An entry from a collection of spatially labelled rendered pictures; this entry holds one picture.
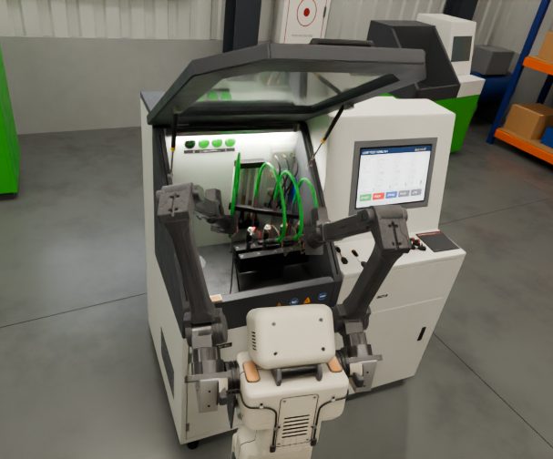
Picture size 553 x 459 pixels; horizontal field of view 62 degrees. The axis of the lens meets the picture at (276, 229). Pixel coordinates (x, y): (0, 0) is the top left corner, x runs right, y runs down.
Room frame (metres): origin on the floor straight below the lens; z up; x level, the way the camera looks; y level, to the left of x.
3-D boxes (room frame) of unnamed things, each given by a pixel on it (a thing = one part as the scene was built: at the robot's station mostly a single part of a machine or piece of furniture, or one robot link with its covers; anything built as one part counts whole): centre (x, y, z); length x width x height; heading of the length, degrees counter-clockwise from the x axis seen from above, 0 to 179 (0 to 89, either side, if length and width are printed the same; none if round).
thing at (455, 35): (5.76, -1.46, 0.78); 1.30 x 0.85 x 1.55; 131
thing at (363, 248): (1.86, -0.58, 0.96); 0.70 x 0.22 x 0.03; 117
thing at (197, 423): (1.44, -0.01, 0.44); 0.65 x 0.02 x 0.68; 117
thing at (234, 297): (1.46, 0.00, 0.87); 0.62 x 0.04 x 0.16; 117
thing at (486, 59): (7.37, -2.81, 0.56); 1.00 x 0.48 x 1.12; 123
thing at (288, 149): (2.02, 0.02, 1.20); 0.13 x 0.03 x 0.31; 117
